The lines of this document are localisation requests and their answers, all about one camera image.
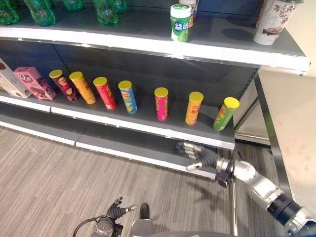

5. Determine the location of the orange white jar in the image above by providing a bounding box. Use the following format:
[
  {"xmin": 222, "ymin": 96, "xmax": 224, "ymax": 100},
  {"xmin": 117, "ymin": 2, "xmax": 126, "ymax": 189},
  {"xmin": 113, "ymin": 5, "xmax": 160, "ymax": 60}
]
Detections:
[{"xmin": 179, "ymin": 0, "xmax": 198, "ymax": 28}]

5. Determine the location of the grey shelf board holding cans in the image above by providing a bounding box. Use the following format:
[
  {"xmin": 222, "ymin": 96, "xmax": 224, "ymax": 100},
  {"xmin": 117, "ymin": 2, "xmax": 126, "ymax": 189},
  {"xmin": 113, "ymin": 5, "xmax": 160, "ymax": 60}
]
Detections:
[{"xmin": 0, "ymin": 88, "xmax": 236, "ymax": 151}]

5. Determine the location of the green white gum jar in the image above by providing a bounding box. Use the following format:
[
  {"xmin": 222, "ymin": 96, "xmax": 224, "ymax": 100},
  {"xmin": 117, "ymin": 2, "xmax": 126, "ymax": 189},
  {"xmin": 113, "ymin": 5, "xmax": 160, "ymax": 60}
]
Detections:
[{"xmin": 170, "ymin": 3, "xmax": 193, "ymax": 43}]

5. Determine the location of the green plastic bottle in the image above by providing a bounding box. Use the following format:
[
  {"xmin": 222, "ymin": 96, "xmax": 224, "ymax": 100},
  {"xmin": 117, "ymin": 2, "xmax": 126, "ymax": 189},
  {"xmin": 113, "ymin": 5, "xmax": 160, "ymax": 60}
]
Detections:
[
  {"xmin": 24, "ymin": 0, "xmax": 57, "ymax": 27},
  {"xmin": 114, "ymin": 0, "xmax": 127, "ymax": 14},
  {"xmin": 0, "ymin": 0, "xmax": 20, "ymax": 26},
  {"xmin": 62, "ymin": 0, "xmax": 84, "ymax": 12},
  {"xmin": 92, "ymin": 0, "xmax": 119, "ymax": 27}
]

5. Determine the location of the pink snack box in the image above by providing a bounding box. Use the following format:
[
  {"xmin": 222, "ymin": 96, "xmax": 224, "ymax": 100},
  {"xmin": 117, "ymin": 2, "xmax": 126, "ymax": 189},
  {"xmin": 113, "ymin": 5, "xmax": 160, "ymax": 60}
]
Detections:
[{"xmin": 13, "ymin": 66, "xmax": 58, "ymax": 101}]

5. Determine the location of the green chip can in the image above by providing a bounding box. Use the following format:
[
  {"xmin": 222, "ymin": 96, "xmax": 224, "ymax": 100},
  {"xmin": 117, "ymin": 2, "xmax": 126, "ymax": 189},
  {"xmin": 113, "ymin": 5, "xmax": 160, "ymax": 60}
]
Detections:
[{"xmin": 213, "ymin": 97, "xmax": 240, "ymax": 132}]

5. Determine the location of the white floral paper tube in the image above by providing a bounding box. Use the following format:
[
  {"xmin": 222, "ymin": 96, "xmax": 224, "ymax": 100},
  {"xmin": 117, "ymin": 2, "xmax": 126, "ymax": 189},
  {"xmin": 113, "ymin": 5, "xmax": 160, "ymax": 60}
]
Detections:
[{"xmin": 253, "ymin": 0, "xmax": 297, "ymax": 46}]

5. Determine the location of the robot dark foot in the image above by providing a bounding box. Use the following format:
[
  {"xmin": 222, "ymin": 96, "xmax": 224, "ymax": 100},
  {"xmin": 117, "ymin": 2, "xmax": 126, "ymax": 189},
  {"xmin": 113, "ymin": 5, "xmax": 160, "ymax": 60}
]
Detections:
[{"xmin": 139, "ymin": 203, "xmax": 151, "ymax": 220}]

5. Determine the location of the red chip can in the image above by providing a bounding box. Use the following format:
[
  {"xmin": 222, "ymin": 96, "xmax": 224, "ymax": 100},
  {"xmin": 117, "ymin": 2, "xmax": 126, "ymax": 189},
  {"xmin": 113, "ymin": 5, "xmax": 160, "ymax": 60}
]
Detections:
[{"xmin": 93, "ymin": 77, "xmax": 117, "ymax": 111}]

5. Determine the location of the maroon chip can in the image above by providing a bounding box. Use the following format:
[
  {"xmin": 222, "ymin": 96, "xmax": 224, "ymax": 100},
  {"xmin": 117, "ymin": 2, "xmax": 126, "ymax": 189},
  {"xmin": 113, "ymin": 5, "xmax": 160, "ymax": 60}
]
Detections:
[{"xmin": 48, "ymin": 69, "xmax": 79, "ymax": 102}]

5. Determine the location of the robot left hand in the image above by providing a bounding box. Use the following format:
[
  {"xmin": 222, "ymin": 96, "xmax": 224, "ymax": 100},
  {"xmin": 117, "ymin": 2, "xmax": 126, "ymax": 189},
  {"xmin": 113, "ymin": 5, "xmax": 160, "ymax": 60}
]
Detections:
[{"xmin": 106, "ymin": 197, "xmax": 138, "ymax": 221}]

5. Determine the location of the yellow-orange chip can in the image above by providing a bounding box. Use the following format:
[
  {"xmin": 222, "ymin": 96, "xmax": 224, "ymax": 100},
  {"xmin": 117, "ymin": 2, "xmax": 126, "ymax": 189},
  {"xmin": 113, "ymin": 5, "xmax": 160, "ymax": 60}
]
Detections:
[{"xmin": 69, "ymin": 71, "xmax": 97, "ymax": 105}]

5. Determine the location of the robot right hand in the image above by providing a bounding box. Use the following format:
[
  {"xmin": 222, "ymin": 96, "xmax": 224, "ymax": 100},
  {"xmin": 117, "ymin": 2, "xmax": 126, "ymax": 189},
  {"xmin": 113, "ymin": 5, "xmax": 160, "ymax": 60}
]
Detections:
[{"xmin": 175, "ymin": 141, "xmax": 220, "ymax": 172}]

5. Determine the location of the orange chip can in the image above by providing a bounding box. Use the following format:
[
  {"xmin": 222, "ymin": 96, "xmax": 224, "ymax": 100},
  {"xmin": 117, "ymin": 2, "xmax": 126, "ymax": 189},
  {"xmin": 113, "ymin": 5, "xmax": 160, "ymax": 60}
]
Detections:
[{"xmin": 185, "ymin": 91, "xmax": 204, "ymax": 126}]

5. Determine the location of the blue chip can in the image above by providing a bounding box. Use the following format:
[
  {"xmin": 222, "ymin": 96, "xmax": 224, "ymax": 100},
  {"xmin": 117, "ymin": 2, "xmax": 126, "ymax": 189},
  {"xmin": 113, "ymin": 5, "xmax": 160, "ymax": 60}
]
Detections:
[{"xmin": 118, "ymin": 80, "xmax": 138, "ymax": 115}]

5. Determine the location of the dark grey shelf back panel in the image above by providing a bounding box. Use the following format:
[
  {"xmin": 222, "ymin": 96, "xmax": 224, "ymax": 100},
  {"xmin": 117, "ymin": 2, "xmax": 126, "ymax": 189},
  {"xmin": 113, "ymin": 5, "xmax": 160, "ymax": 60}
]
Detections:
[{"xmin": 0, "ymin": 39, "xmax": 259, "ymax": 112}]

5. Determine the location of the black right wrist clamp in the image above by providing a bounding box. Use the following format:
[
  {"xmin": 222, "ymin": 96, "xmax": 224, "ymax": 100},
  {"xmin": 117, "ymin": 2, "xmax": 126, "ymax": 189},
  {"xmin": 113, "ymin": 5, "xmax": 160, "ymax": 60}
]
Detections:
[{"xmin": 215, "ymin": 159, "xmax": 235, "ymax": 189}]

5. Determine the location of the pink chip can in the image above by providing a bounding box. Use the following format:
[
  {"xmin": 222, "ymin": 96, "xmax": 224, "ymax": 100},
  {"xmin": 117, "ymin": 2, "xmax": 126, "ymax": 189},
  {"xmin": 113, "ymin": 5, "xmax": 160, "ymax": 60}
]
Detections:
[{"xmin": 154, "ymin": 87, "xmax": 169, "ymax": 121}]

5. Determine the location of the grey empty shelf board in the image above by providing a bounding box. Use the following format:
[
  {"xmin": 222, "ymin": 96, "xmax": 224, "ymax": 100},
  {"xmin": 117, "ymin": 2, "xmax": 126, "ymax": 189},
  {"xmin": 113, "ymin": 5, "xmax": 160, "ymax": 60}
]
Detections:
[{"xmin": 0, "ymin": 102, "xmax": 218, "ymax": 180}]

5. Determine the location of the grey shelf board holding bottles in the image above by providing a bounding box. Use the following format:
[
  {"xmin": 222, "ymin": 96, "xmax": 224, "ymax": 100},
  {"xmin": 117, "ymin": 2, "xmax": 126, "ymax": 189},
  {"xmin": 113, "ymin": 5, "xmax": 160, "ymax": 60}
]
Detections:
[{"xmin": 0, "ymin": 0, "xmax": 311, "ymax": 76}]

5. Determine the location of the beige brown snack box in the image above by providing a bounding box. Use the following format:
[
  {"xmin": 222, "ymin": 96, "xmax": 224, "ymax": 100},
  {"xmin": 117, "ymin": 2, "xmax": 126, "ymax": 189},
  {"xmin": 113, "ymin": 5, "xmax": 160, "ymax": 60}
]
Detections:
[{"xmin": 0, "ymin": 58, "xmax": 32, "ymax": 99}]

